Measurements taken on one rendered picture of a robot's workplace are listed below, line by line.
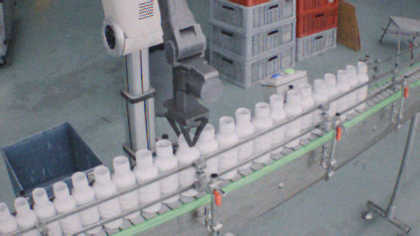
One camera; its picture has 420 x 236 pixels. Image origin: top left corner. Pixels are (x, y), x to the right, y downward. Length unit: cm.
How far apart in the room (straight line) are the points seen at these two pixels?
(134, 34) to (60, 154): 51
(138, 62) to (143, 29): 15
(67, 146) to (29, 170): 19
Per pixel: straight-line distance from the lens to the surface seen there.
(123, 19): 172
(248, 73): 387
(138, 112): 194
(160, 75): 340
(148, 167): 121
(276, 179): 149
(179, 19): 111
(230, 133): 131
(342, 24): 482
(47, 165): 184
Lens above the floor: 185
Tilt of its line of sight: 31 degrees down
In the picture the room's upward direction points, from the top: straight up
